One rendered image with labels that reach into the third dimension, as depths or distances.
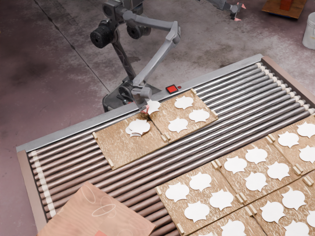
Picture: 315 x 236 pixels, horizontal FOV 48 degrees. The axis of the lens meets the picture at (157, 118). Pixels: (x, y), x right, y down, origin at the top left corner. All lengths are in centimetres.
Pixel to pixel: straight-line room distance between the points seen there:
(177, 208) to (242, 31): 335
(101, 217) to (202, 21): 370
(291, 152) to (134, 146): 103
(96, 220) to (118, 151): 55
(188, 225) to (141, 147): 62
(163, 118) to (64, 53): 261
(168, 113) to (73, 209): 97
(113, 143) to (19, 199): 138
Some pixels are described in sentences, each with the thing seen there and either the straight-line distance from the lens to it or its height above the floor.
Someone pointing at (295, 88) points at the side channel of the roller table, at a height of 94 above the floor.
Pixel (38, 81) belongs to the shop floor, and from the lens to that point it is 453.
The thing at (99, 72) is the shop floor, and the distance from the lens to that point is 442.
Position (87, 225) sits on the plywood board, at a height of 104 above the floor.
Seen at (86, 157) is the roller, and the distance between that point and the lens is 240.
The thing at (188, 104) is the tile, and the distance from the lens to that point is 259.
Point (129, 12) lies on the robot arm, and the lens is 255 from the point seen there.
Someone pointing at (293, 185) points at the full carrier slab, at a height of 94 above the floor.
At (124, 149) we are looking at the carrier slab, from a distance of 236.
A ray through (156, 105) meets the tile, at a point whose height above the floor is 106.
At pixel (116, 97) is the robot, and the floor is 24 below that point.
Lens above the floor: 281
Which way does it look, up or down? 48 degrees down
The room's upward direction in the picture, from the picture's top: 5 degrees counter-clockwise
